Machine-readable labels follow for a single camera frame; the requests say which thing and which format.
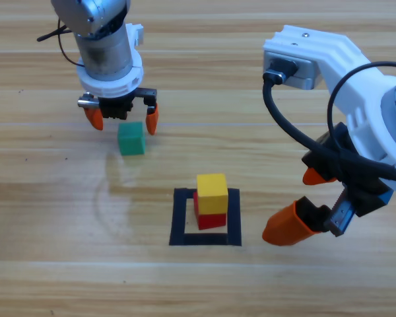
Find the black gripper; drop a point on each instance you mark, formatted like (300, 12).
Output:
(366, 198)
(115, 109)

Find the green cube block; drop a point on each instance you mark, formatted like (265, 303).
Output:
(132, 140)

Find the yellow cube block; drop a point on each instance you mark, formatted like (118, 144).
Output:
(212, 195)

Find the red cube block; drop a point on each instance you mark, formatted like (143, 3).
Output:
(211, 221)

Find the black tape square outline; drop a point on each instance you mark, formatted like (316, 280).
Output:
(204, 239)

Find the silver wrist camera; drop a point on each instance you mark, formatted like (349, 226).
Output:
(303, 76)

